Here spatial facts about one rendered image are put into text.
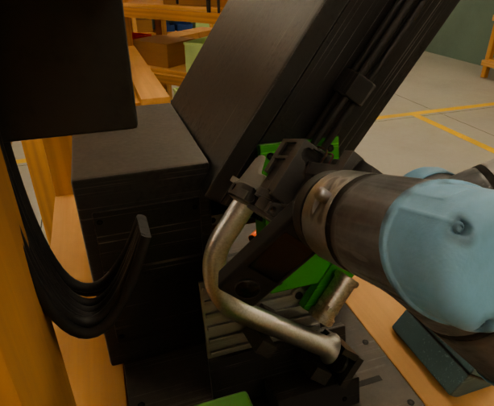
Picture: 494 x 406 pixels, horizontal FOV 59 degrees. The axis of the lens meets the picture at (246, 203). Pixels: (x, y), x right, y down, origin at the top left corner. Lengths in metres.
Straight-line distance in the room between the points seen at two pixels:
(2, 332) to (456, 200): 0.26
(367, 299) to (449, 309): 0.67
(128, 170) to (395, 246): 0.42
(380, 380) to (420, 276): 0.55
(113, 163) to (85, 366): 0.37
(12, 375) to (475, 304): 0.27
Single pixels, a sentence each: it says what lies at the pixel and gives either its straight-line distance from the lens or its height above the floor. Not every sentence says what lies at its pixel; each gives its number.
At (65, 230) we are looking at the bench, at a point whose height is 0.88.
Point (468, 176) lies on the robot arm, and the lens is 0.43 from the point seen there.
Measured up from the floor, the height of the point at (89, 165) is 1.24.
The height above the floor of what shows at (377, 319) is 0.90.
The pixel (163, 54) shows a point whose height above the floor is 0.83.
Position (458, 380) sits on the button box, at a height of 0.93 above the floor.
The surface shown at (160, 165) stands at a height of 1.24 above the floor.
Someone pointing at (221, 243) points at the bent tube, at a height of 1.18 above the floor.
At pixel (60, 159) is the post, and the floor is 0.99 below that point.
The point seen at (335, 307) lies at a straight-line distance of 0.64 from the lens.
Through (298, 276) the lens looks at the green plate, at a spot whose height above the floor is 1.09.
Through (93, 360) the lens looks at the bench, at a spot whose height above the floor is 0.88.
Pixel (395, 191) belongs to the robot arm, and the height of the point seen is 1.36.
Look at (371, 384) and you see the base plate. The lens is 0.77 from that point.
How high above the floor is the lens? 1.48
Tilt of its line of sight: 29 degrees down
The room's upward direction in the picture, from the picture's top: straight up
